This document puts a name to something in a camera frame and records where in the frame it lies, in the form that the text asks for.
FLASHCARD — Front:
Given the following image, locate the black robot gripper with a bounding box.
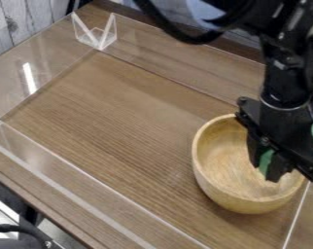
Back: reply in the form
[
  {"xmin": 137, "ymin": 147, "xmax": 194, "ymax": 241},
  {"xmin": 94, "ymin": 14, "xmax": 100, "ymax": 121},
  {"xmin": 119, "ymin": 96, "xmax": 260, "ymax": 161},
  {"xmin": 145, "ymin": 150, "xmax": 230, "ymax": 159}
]
[{"xmin": 236, "ymin": 97, "xmax": 313, "ymax": 183}]

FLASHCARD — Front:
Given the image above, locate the light wooden bowl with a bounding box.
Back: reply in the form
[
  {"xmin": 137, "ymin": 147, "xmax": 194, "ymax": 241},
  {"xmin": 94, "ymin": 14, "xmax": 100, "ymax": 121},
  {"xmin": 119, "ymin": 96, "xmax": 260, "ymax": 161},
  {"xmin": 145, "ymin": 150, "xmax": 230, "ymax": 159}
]
[{"xmin": 191, "ymin": 114, "xmax": 305, "ymax": 214}]

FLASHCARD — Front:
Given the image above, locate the green rectangular block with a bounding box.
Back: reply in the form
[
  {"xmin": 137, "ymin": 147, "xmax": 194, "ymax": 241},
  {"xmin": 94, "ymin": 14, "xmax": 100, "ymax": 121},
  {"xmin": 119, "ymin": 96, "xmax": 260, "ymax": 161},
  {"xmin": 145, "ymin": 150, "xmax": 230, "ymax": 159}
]
[{"xmin": 258, "ymin": 125, "xmax": 313, "ymax": 183}]

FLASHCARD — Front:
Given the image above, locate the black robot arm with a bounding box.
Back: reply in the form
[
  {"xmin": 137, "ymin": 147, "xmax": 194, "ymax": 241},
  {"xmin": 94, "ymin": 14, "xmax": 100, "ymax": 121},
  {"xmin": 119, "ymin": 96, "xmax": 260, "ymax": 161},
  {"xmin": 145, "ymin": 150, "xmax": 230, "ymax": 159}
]
[{"xmin": 134, "ymin": 0, "xmax": 313, "ymax": 182}]

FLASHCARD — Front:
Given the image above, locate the clear acrylic enclosure wall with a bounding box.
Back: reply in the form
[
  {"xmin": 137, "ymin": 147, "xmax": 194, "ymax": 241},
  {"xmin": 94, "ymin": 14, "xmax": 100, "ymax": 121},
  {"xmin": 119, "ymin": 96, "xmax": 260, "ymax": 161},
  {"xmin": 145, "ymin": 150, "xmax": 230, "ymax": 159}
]
[{"xmin": 0, "ymin": 18, "xmax": 313, "ymax": 249}]

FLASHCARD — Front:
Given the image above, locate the clear acrylic corner bracket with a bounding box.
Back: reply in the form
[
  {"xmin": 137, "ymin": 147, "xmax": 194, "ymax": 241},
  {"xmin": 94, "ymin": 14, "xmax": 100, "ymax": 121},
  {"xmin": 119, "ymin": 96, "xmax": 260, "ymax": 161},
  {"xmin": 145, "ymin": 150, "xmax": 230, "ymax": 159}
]
[{"xmin": 71, "ymin": 13, "xmax": 118, "ymax": 51}]

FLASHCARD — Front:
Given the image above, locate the black metal table bracket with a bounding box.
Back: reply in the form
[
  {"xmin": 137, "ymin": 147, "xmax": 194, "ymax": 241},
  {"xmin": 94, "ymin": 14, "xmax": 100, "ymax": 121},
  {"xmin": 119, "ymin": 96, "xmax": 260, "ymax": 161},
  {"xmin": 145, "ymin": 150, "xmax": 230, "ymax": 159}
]
[{"xmin": 19, "ymin": 217, "xmax": 62, "ymax": 249}]

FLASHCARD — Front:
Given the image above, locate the black cable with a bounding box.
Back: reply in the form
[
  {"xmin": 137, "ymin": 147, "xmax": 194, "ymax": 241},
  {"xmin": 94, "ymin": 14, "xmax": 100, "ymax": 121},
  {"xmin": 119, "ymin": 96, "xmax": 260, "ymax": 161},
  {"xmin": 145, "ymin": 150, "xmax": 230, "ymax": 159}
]
[{"xmin": 0, "ymin": 224, "xmax": 56, "ymax": 249}]

